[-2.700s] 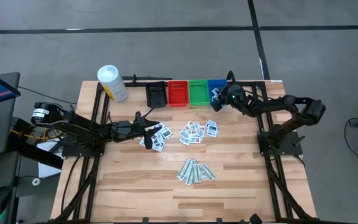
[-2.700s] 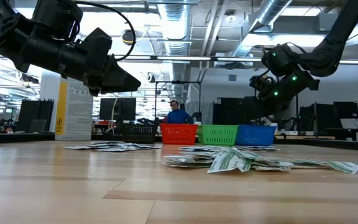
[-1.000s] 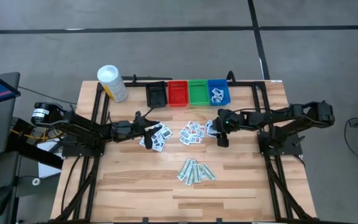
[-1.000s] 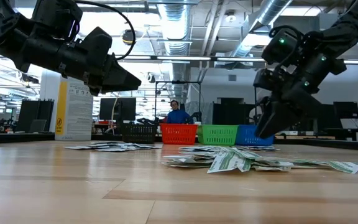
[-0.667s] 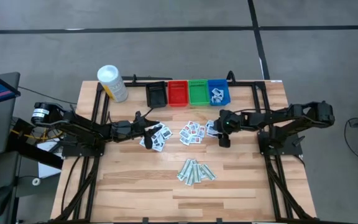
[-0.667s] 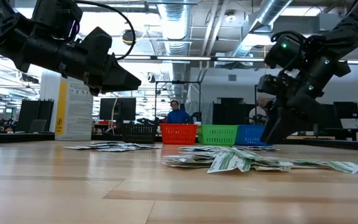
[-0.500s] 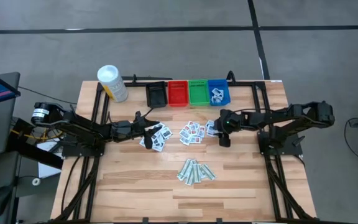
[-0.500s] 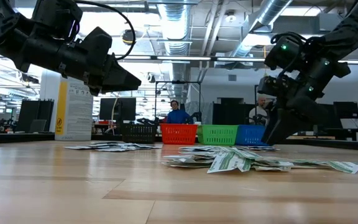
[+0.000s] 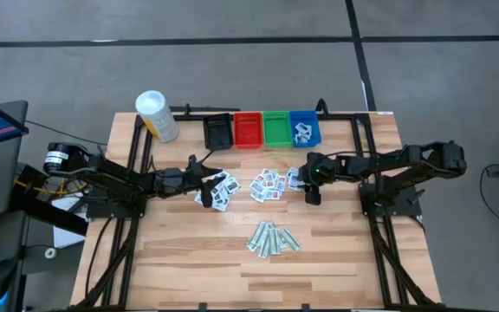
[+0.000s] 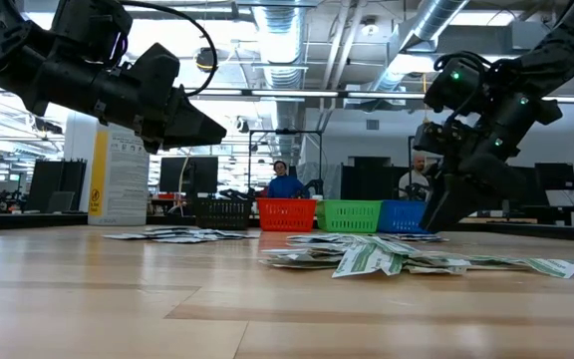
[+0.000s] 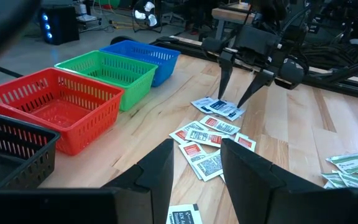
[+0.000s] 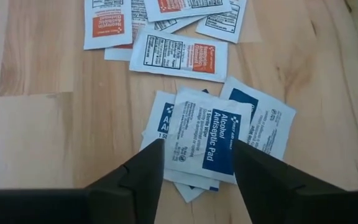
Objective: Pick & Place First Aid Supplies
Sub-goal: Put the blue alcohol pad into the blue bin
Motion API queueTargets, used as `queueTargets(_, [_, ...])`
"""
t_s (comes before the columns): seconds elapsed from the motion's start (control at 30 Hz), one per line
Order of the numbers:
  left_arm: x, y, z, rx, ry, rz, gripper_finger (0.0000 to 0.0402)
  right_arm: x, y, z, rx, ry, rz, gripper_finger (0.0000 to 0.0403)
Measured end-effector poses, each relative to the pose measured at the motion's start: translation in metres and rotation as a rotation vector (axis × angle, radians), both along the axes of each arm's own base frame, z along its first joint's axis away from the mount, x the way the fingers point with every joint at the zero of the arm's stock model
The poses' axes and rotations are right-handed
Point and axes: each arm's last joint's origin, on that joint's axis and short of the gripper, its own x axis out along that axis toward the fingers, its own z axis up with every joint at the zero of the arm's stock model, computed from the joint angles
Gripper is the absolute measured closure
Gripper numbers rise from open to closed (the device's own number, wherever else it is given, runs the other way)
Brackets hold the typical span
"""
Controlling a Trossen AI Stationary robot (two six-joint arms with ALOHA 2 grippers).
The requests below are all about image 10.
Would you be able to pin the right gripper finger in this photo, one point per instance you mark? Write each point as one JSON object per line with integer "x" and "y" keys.
{"x": 454, "y": 199}
{"x": 439, "y": 197}

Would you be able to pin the white packet black label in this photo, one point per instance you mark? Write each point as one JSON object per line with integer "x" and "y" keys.
{"x": 192, "y": 234}
{"x": 237, "y": 235}
{"x": 182, "y": 240}
{"x": 170, "y": 229}
{"x": 152, "y": 233}

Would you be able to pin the background black robot arm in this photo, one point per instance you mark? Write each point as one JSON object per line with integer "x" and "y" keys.
{"x": 316, "y": 185}

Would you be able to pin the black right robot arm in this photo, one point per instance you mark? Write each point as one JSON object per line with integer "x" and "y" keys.
{"x": 526, "y": 90}

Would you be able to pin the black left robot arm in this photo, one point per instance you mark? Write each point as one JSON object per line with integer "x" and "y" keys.
{"x": 18, "y": 52}

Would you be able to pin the black monitor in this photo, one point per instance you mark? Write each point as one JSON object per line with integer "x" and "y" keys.
{"x": 538, "y": 197}
{"x": 556, "y": 175}
{"x": 197, "y": 174}

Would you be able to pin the person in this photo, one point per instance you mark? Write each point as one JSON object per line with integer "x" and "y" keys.
{"x": 285, "y": 188}
{"x": 414, "y": 179}

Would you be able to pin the blue plastic basket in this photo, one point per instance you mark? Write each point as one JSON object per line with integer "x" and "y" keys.
{"x": 399, "y": 217}

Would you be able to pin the black ceiling spotlight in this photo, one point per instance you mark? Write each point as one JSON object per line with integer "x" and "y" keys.
{"x": 207, "y": 61}

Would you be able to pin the black plastic basket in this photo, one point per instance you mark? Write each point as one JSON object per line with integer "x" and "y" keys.
{"x": 222, "y": 214}

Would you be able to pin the white wipes canister yellow stripe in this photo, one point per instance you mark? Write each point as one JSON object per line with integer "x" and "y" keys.
{"x": 117, "y": 184}

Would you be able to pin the green plastic basket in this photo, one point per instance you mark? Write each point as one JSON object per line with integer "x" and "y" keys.
{"x": 349, "y": 217}

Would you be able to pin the black partition panels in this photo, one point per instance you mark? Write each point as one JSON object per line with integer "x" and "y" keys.
{"x": 58, "y": 177}

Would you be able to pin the red plastic basket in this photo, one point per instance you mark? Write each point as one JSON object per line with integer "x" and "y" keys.
{"x": 287, "y": 214}

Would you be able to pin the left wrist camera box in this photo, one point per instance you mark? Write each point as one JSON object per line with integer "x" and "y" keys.
{"x": 160, "y": 65}

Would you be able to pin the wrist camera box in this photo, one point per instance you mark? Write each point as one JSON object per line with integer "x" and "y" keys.
{"x": 439, "y": 138}
{"x": 160, "y": 65}

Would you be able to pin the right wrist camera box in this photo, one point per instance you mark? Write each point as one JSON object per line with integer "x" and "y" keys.
{"x": 439, "y": 138}

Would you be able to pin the black metal frame rig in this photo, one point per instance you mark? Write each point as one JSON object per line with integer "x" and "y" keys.
{"x": 287, "y": 131}

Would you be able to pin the wall vent grille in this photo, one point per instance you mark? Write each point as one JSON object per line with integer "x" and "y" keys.
{"x": 373, "y": 124}

